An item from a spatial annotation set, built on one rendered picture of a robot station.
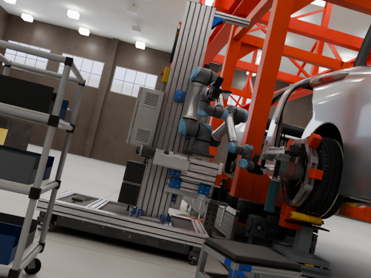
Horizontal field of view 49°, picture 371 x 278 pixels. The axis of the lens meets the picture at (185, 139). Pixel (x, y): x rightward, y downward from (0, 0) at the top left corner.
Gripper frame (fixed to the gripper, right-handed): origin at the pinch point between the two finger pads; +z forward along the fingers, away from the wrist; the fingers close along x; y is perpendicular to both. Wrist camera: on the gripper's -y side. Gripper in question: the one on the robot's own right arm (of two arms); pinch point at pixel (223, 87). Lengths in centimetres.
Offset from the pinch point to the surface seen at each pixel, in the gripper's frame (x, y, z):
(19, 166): 90, 83, 72
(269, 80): -71, -52, -97
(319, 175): -95, 26, -10
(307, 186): -95, 36, -20
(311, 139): -89, 1, -26
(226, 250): -12, 89, 60
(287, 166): -87, 25, -41
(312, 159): -92, 16, -20
